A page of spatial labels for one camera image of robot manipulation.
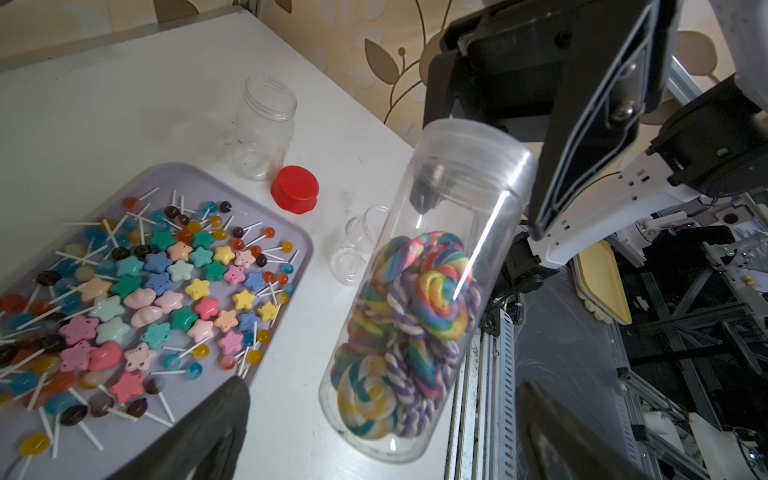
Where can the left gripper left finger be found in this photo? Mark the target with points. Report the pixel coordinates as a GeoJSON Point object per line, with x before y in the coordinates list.
{"type": "Point", "coordinates": [205, 444]}

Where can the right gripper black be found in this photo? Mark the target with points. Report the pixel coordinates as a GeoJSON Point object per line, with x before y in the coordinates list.
{"type": "Point", "coordinates": [575, 74]}

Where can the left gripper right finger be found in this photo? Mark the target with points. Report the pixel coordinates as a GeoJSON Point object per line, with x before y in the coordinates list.
{"type": "Point", "coordinates": [557, 445]}

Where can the clear jar dark beads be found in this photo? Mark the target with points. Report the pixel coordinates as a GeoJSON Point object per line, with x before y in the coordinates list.
{"type": "Point", "coordinates": [426, 287]}

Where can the clear jar colourful candies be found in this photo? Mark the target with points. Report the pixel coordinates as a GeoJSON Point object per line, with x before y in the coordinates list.
{"type": "Point", "coordinates": [348, 262]}

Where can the red jar lid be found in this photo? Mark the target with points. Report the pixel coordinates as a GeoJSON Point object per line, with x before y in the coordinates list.
{"type": "Point", "coordinates": [295, 189]}

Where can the clear candy jar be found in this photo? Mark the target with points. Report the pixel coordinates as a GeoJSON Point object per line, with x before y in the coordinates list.
{"type": "Point", "coordinates": [263, 129]}

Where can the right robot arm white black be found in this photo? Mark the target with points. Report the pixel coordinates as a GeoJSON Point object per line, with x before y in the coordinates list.
{"type": "Point", "coordinates": [713, 146]}

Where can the pile of star candies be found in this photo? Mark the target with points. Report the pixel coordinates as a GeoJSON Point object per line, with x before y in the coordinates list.
{"type": "Point", "coordinates": [162, 314]}

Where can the pile of lollipops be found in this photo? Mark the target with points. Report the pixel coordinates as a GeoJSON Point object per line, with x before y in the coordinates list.
{"type": "Point", "coordinates": [120, 312]}

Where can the lilac plastic tray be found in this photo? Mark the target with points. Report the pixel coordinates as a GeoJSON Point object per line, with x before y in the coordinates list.
{"type": "Point", "coordinates": [150, 408]}

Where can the yellow flat object outside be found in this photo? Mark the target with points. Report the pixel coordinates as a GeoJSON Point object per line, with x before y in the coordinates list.
{"type": "Point", "coordinates": [598, 284]}

